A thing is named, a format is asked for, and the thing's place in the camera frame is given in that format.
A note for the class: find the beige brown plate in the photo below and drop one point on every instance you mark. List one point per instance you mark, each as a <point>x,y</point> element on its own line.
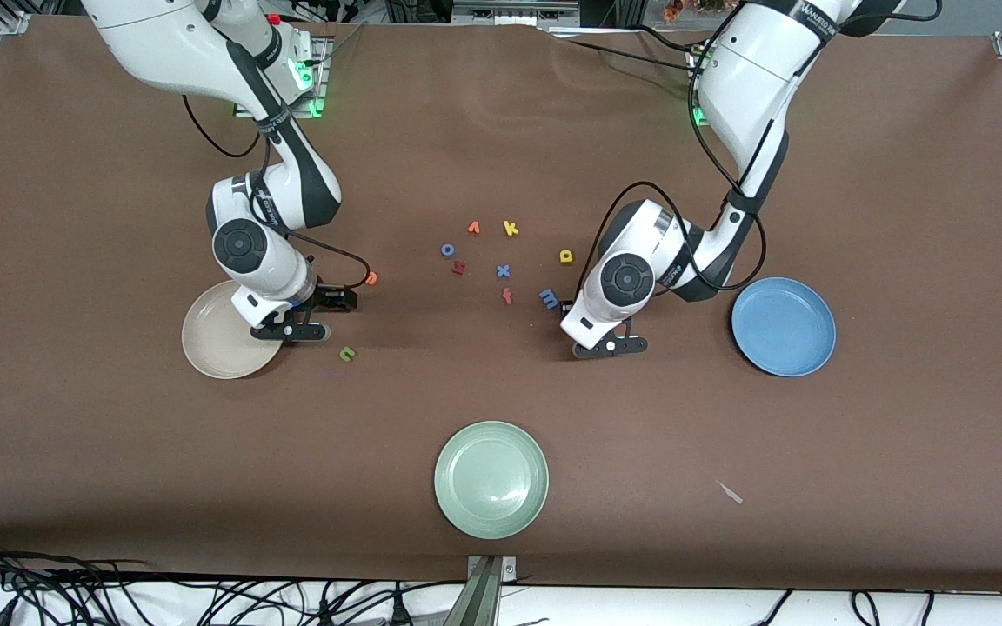
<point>214,343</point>

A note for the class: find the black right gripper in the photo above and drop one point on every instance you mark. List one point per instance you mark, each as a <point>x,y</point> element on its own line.
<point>330,298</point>

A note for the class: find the pale green plate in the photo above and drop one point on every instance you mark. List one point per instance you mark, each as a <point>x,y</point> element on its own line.
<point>490,480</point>

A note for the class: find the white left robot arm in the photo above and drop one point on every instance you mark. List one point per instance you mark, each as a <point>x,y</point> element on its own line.
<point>753,78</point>

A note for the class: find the white paper scrap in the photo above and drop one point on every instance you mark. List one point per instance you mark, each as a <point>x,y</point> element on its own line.
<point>730,492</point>

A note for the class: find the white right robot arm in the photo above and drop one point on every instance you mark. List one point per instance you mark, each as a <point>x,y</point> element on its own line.
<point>162,35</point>

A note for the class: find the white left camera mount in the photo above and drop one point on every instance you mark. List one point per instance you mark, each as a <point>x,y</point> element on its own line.
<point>592,327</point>

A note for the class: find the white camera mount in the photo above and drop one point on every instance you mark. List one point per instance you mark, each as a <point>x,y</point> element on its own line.
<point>592,327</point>
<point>259,306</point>

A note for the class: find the grey metal camera post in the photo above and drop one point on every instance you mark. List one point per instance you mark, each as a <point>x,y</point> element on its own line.
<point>485,600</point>

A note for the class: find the blue plate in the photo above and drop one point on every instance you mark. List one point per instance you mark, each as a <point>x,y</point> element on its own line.
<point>784,329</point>

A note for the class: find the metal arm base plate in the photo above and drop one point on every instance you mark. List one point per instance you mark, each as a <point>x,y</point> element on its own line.
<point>321,96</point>

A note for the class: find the blue letter m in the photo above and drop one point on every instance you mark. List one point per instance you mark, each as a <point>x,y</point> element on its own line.
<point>548,299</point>

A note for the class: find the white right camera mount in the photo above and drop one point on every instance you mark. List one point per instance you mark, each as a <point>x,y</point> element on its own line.
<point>259,306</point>

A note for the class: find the grey metal frame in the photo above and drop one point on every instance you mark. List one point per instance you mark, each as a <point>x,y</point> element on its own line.
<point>510,10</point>

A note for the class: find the brown table cover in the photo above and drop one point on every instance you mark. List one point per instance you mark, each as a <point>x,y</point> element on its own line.
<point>118,452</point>

